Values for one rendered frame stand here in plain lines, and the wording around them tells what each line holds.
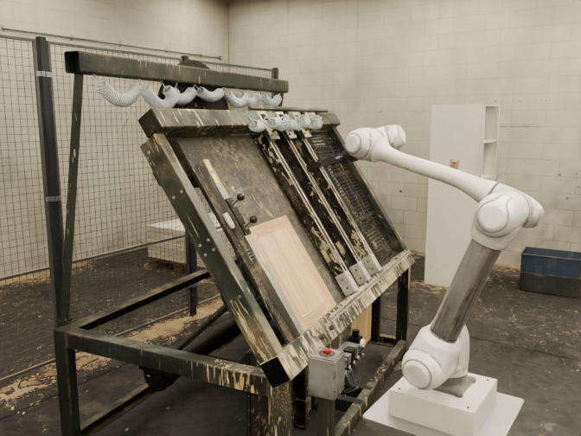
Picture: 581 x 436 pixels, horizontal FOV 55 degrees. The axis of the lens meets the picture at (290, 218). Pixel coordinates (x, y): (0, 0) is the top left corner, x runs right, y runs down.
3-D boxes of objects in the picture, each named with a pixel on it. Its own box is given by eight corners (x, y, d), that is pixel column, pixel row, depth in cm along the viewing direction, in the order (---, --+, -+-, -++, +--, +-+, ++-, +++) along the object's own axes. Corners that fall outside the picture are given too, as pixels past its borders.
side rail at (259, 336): (258, 364, 238) (277, 355, 233) (138, 146, 248) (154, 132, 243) (265, 359, 243) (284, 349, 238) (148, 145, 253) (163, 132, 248)
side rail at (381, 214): (392, 256, 426) (405, 250, 421) (321, 135, 436) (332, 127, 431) (395, 254, 433) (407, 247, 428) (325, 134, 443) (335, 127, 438)
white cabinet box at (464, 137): (474, 291, 615) (485, 104, 579) (424, 283, 647) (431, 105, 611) (488, 278, 665) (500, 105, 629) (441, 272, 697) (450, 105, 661)
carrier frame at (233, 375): (286, 547, 247) (285, 374, 233) (63, 464, 307) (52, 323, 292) (407, 359, 442) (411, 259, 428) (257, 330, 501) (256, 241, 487)
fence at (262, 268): (294, 338, 257) (300, 336, 256) (196, 163, 266) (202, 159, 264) (298, 335, 262) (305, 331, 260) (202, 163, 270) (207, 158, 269)
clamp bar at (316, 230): (344, 297, 317) (379, 278, 306) (243, 121, 327) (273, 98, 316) (350, 292, 326) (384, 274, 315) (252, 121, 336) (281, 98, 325)
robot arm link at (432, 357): (449, 384, 208) (425, 408, 190) (411, 360, 216) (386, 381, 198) (542, 201, 180) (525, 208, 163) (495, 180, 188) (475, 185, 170)
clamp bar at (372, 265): (369, 276, 358) (400, 259, 347) (279, 121, 369) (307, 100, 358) (373, 272, 367) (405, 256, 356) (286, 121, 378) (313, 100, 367)
